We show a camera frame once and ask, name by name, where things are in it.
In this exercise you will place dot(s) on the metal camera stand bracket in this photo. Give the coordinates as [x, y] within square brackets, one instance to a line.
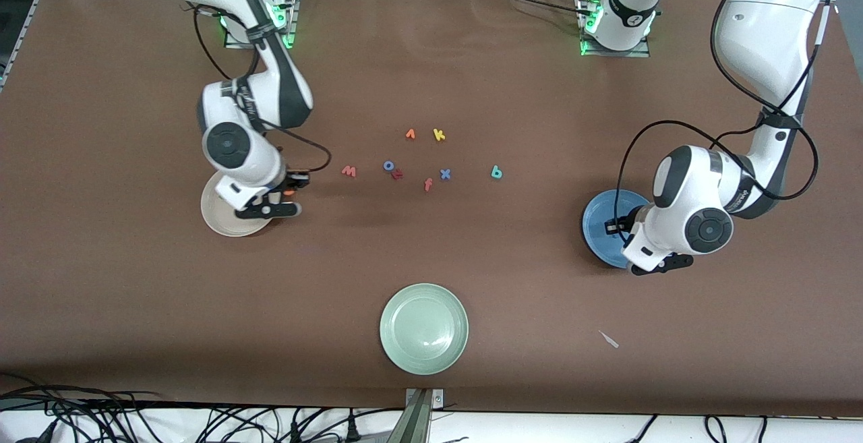
[419, 416]

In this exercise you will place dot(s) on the beige round plate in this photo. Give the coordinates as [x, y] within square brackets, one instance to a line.
[219, 217]

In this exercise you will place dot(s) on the dark pink letter w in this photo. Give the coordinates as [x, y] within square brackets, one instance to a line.
[348, 171]

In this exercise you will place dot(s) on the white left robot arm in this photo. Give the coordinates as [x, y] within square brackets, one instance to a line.
[768, 25]

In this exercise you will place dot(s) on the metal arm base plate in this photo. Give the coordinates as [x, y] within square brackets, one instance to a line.
[617, 54]
[294, 5]

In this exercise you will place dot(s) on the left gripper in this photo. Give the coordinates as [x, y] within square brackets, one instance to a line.
[628, 222]

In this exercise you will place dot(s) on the aluminium frame rail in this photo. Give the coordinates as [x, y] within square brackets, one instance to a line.
[20, 32]

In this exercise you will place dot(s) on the brown table cover sheet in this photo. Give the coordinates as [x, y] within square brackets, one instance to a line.
[135, 294]

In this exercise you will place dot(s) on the teal letter b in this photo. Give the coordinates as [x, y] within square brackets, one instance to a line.
[496, 172]

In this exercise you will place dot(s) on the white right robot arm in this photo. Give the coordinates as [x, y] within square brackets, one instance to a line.
[229, 146]

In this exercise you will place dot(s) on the pale green round plate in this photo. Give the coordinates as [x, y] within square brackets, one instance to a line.
[424, 329]

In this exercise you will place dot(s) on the blue round plate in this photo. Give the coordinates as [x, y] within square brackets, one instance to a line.
[597, 227]

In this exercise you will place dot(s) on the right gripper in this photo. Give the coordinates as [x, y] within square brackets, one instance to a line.
[288, 181]

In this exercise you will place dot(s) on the small white paper scrap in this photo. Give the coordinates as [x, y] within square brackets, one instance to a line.
[609, 340]

